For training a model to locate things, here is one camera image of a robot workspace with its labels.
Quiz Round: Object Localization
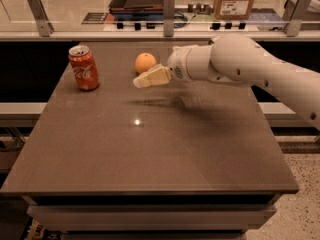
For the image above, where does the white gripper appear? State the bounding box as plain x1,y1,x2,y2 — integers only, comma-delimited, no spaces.
133,45,212,88

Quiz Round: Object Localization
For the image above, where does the orange fruit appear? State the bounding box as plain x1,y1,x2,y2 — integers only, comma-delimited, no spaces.
135,53,156,74

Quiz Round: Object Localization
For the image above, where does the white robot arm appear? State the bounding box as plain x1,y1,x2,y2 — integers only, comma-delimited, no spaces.
133,33,320,129

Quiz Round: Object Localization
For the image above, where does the dark open tray box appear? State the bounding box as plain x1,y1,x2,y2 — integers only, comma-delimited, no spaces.
108,0,174,16

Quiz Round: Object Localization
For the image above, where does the red Coca-Cola can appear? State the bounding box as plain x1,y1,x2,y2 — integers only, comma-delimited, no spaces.
68,45,99,91

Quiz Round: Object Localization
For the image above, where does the cardboard box with label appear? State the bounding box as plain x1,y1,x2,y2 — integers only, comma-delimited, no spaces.
214,0,254,20

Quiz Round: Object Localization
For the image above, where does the grey table drawer unit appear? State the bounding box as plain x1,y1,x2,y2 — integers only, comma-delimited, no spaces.
27,204,276,233

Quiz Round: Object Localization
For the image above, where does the middle metal railing post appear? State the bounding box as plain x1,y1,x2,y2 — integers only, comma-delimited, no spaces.
163,0,175,37

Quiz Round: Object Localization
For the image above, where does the metal railing post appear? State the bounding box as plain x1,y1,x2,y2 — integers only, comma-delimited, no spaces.
163,0,175,37
283,0,312,37
27,0,54,37

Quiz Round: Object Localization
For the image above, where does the left metal railing post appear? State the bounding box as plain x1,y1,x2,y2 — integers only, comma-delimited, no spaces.
27,0,54,37

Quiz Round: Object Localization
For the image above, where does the right metal railing post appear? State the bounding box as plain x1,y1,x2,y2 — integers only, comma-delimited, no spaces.
283,0,312,37

